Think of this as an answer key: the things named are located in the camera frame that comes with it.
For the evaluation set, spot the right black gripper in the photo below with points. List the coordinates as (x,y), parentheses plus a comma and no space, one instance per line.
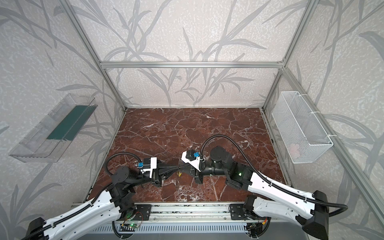
(193,172)

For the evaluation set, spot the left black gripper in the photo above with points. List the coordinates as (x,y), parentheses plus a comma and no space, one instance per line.
(159,173)

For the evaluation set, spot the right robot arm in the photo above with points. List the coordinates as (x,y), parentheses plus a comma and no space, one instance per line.
(272,199)

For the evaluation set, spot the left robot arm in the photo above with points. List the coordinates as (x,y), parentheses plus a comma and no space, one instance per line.
(112,203)

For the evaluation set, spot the small circuit board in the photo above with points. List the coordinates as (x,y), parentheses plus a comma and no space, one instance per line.
(129,227)

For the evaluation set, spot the green felt pad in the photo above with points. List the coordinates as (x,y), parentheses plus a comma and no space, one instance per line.
(70,126)

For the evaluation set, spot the pink object in basket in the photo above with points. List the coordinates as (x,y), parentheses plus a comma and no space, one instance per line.
(294,150)

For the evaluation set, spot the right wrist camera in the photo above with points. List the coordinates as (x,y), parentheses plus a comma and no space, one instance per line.
(193,158)

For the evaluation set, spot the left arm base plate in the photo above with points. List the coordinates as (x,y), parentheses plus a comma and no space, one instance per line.
(140,212)

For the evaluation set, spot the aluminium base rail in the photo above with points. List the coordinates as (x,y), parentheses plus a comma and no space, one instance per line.
(186,213)

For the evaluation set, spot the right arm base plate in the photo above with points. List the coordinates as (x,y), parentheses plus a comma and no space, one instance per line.
(237,212)

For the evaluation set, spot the white wire mesh basket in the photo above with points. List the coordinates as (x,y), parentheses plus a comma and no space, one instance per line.
(298,124)

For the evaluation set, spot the clear plastic wall bin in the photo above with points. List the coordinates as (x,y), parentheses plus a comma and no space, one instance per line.
(47,141)

